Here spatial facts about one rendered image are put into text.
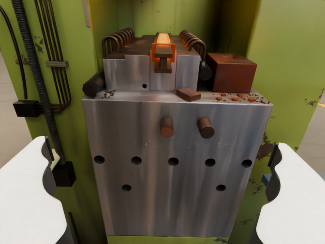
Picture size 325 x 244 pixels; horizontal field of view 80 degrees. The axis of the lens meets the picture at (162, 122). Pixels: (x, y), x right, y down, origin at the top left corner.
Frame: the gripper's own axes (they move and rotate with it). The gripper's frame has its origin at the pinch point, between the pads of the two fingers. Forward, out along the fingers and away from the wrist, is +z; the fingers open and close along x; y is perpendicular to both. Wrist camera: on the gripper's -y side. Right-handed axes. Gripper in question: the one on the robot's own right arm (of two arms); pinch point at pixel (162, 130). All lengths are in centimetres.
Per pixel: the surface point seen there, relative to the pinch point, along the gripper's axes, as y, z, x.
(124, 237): 54, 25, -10
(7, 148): 100, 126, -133
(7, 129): 100, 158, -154
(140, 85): 7.4, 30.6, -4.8
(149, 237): 54, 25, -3
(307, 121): 22, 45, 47
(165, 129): 12.3, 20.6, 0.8
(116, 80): 6.4, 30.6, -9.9
